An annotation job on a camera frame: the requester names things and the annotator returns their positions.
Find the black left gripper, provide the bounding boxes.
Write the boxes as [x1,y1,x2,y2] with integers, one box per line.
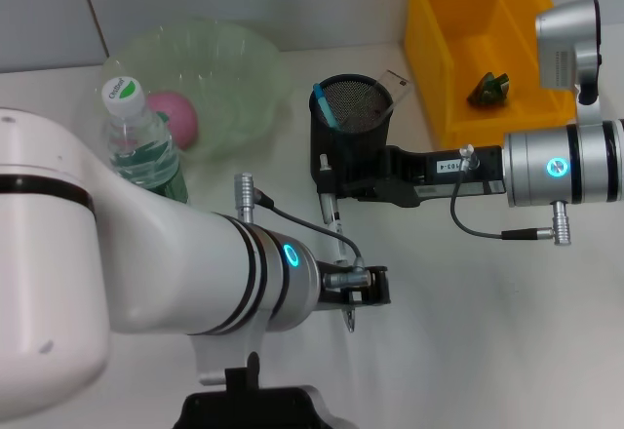
[315,260,393,314]

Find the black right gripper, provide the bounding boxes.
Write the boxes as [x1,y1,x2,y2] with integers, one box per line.
[315,143,509,210]

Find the silver ballpoint pen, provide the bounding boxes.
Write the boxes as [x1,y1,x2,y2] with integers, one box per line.
[317,154,358,334]

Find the blue sheathed scissors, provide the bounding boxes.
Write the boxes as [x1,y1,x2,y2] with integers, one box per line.
[311,82,345,132]

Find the transparent plastic ruler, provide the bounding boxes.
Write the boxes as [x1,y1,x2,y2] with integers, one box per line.
[340,68,415,132]

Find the green plastic wrapper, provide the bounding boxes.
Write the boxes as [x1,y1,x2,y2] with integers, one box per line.
[465,71,511,108]

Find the pink toy peach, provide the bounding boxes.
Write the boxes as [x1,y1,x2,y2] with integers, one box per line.
[146,90,201,150]

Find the clear green-labelled water bottle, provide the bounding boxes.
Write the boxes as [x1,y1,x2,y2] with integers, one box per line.
[100,75,190,205]

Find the black mesh pen holder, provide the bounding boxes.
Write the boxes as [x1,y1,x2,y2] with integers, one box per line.
[308,73,395,194]

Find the translucent green plastic fruit bowl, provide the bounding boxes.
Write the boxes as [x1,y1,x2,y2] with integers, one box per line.
[95,18,293,162]

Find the yellow plastic storage bin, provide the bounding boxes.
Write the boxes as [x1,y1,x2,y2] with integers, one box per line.
[403,0,577,151]

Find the right gripper cable with connector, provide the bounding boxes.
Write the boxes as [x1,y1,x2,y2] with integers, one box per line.
[448,144,572,247]

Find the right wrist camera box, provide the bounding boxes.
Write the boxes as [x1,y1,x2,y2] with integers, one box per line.
[534,0,604,126]

